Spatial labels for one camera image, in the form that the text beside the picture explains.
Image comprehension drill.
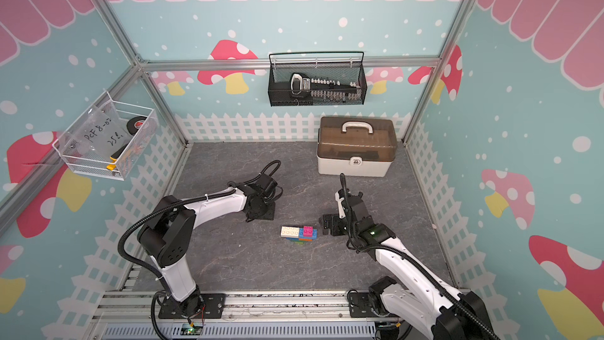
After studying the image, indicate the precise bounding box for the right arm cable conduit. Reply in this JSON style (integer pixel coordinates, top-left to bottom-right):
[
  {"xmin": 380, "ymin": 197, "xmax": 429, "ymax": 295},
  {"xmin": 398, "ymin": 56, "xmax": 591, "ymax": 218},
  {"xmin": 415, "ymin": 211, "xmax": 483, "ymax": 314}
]
[{"xmin": 339, "ymin": 173, "xmax": 501, "ymax": 340}]

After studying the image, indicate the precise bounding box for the white toolbox brown lid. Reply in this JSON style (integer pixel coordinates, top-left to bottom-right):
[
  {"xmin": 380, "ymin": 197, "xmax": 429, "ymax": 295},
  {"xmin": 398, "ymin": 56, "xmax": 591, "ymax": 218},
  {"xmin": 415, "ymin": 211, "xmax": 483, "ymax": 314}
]
[{"xmin": 316, "ymin": 116, "xmax": 398, "ymax": 178}]

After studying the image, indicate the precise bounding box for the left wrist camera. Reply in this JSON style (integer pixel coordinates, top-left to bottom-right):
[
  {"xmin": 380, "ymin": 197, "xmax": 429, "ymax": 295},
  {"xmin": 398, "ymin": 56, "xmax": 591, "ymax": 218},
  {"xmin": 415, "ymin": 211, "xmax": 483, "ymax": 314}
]
[{"xmin": 254, "ymin": 173, "xmax": 278, "ymax": 198}]

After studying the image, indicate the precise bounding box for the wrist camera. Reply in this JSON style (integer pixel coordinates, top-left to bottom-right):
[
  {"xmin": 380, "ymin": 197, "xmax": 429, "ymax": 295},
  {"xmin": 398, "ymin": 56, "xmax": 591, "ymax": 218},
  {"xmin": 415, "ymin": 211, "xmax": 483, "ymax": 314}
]
[
  {"xmin": 335, "ymin": 189, "xmax": 363, "ymax": 218},
  {"xmin": 254, "ymin": 173, "xmax": 278, "ymax": 198}
]

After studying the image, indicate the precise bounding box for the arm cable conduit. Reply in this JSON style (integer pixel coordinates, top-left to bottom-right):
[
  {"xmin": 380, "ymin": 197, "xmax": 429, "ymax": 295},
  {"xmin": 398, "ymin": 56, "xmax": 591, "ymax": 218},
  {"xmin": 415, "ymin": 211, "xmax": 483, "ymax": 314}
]
[
  {"xmin": 339, "ymin": 173, "xmax": 501, "ymax": 340},
  {"xmin": 116, "ymin": 159, "xmax": 283, "ymax": 284}
]

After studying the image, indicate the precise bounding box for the black wire mesh basket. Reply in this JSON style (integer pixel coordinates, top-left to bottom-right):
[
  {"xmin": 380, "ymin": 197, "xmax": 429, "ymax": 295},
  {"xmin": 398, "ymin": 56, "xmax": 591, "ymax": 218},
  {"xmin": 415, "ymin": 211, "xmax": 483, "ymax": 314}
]
[{"xmin": 267, "ymin": 51, "xmax": 367, "ymax": 106}]

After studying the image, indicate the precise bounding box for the black tape roll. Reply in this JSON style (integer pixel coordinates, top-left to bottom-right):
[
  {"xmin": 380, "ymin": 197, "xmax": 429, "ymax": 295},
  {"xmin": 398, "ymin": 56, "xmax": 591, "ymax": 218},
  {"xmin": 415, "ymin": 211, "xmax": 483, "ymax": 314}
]
[{"xmin": 127, "ymin": 116, "xmax": 147, "ymax": 135}]

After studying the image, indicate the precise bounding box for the yellow black utility knife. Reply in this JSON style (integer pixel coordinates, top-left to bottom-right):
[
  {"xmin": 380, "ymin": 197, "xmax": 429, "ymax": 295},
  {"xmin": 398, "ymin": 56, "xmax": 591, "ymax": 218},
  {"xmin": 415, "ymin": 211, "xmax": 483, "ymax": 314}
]
[{"xmin": 105, "ymin": 145, "xmax": 128, "ymax": 173}]

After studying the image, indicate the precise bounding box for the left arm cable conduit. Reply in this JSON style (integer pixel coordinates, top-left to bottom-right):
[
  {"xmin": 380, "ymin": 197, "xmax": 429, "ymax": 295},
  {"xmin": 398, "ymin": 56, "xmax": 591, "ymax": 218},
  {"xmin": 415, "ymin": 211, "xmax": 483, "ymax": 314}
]
[{"xmin": 116, "ymin": 159, "xmax": 283, "ymax": 284}]

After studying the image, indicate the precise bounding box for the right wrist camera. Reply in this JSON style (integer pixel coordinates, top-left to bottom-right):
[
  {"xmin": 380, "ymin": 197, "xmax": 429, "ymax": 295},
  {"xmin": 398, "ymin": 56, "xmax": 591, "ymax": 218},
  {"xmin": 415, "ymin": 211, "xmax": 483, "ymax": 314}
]
[{"xmin": 335, "ymin": 189, "xmax": 363, "ymax": 218}]

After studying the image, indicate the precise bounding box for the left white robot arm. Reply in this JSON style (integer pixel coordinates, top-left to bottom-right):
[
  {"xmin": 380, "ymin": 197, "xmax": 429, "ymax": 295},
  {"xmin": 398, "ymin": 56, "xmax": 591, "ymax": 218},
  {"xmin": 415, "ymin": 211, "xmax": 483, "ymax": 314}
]
[{"xmin": 137, "ymin": 184, "xmax": 282, "ymax": 303}]

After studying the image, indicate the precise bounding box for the socket wrench set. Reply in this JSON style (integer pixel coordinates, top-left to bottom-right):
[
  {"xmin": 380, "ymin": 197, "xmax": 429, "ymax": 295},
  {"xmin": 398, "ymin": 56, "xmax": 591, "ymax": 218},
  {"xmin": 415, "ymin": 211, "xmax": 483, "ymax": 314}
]
[{"xmin": 289, "ymin": 73, "xmax": 363, "ymax": 105}]

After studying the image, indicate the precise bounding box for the magenta lego brick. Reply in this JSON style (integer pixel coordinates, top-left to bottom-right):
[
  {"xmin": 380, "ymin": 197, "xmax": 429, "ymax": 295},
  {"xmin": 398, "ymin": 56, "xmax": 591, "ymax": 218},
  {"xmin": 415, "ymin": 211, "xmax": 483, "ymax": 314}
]
[{"xmin": 303, "ymin": 226, "xmax": 315, "ymax": 238}]

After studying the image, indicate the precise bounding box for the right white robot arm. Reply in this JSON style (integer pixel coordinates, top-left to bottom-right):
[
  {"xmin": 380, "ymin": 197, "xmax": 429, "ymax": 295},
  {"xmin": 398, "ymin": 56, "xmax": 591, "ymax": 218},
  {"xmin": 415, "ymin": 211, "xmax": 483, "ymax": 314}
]
[{"xmin": 320, "ymin": 212, "xmax": 498, "ymax": 339}]

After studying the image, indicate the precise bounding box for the beige lego brick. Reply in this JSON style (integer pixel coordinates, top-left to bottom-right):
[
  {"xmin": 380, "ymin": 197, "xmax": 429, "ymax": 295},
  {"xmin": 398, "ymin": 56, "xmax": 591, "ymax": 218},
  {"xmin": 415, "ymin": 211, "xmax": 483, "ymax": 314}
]
[{"xmin": 280, "ymin": 226, "xmax": 303, "ymax": 239}]

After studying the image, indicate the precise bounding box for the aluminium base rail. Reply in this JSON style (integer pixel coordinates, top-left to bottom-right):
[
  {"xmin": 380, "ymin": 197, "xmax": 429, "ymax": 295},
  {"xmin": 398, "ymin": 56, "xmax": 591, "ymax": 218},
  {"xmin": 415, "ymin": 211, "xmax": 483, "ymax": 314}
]
[{"xmin": 84, "ymin": 290, "xmax": 408, "ymax": 339}]

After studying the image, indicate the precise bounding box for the clear plastic wall bin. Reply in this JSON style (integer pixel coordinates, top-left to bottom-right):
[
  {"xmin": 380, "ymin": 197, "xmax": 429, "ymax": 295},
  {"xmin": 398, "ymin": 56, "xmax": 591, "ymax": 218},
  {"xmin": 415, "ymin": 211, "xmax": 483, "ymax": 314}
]
[{"xmin": 52, "ymin": 91, "xmax": 159, "ymax": 181}]

